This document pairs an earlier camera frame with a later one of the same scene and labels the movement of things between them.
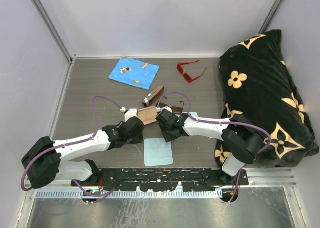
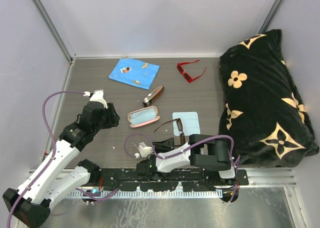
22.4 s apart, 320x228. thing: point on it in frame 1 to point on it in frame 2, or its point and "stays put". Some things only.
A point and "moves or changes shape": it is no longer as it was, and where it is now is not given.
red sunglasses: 186,75 stays put
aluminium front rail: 257,178 stays put
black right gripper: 167,137 to 165,145
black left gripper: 138,139 to 113,118
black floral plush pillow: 257,83 stays put
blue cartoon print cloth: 135,72 stays put
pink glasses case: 147,115 moves or changes shape
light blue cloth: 157,152 moves or changes shape
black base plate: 152,179 stays put
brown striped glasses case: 153,96 stays put
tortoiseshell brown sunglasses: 176,110 to 179,122
